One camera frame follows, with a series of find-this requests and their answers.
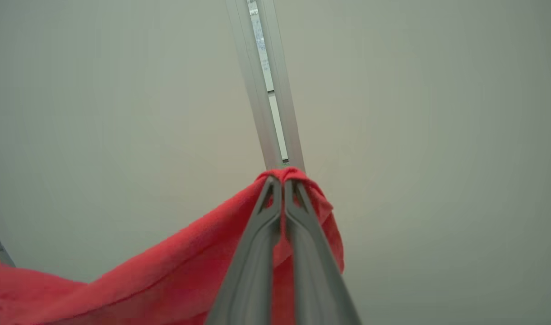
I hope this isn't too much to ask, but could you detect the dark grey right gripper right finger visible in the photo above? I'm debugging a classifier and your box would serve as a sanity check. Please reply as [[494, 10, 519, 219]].
[[284, 179, 362, 325]]

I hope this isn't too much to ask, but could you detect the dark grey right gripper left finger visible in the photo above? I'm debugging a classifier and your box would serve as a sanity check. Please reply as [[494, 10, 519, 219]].
[[205, 176, 284, 325]]

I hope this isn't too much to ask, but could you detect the red and white jersey shirt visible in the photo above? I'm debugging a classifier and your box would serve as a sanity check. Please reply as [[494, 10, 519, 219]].
[[0, 167, 345, 325]]

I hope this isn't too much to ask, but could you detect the grey partition post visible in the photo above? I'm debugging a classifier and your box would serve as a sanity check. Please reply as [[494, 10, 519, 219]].
[[225, 0, 306, 174]]

